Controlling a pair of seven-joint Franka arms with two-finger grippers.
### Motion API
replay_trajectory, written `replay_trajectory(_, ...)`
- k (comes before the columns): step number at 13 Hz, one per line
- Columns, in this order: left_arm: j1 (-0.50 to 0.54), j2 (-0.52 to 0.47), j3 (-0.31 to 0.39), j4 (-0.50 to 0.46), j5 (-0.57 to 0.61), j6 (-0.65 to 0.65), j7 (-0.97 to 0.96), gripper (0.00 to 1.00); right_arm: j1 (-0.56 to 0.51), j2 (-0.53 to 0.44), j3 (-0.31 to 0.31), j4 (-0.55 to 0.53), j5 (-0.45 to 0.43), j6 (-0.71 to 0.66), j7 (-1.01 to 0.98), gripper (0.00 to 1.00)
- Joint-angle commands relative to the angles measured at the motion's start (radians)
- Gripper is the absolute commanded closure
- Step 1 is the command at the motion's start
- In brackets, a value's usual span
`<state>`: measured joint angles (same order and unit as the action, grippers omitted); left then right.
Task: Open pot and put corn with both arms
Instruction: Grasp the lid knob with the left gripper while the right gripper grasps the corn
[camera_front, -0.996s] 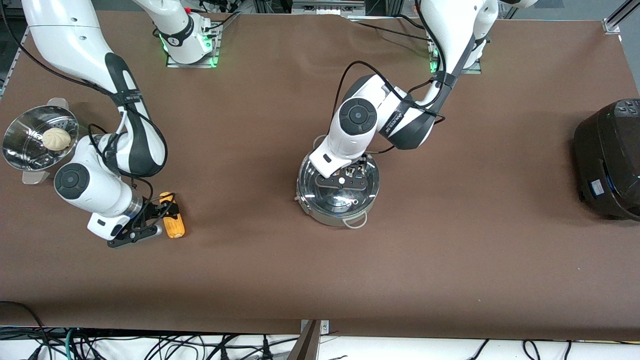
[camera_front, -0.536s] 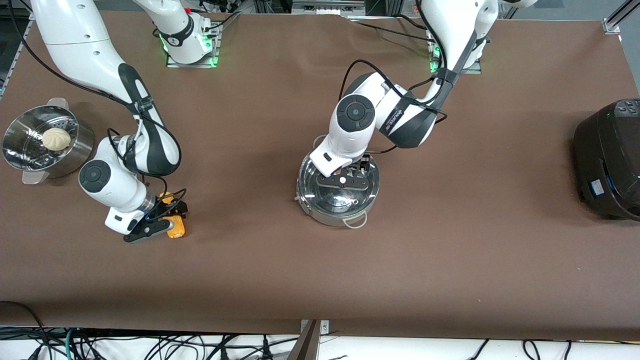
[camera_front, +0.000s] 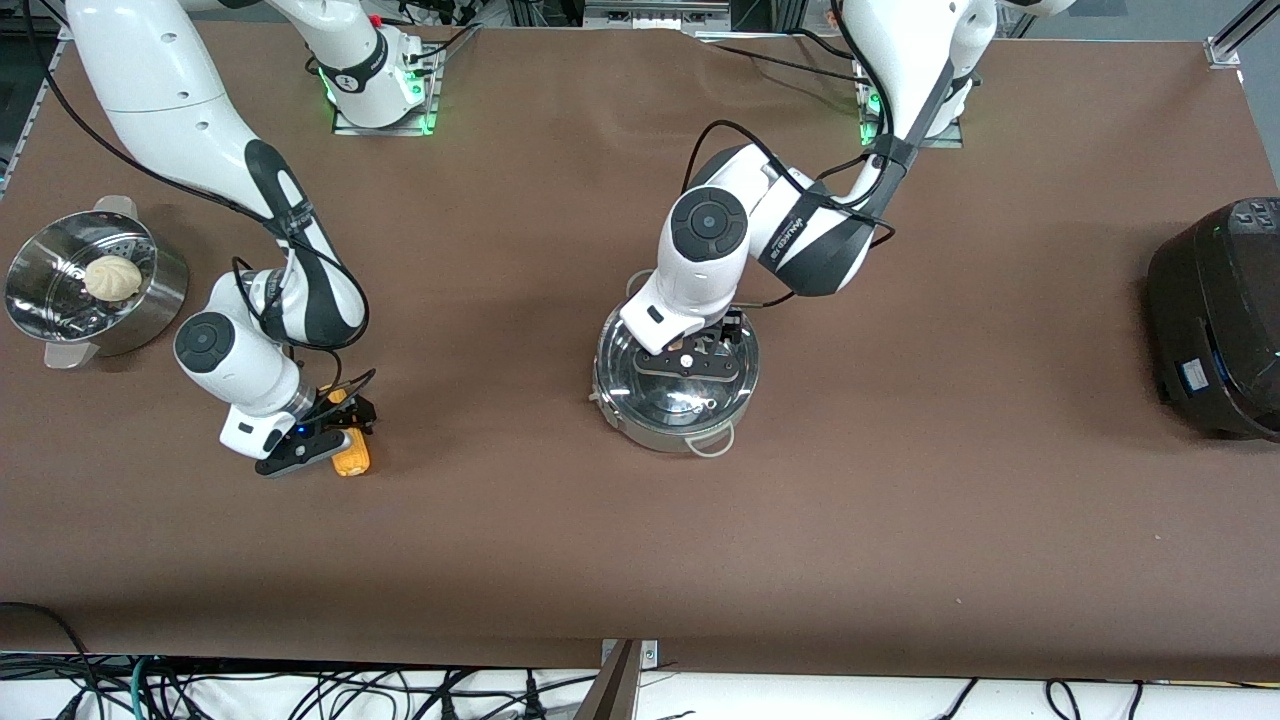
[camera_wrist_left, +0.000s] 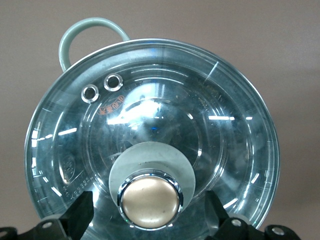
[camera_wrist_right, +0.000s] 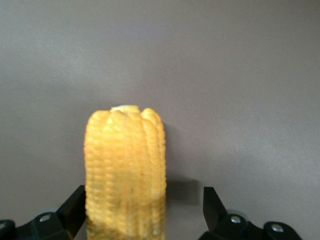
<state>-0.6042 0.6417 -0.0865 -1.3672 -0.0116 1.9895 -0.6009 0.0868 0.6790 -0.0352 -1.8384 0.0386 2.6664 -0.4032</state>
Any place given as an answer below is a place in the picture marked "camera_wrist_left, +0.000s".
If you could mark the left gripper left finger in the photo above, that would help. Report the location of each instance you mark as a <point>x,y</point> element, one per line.
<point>80,215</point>

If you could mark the glass lid with knob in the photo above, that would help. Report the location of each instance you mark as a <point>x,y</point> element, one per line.
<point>225,137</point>

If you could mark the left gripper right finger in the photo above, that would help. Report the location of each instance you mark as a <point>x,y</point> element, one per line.
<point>216,220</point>

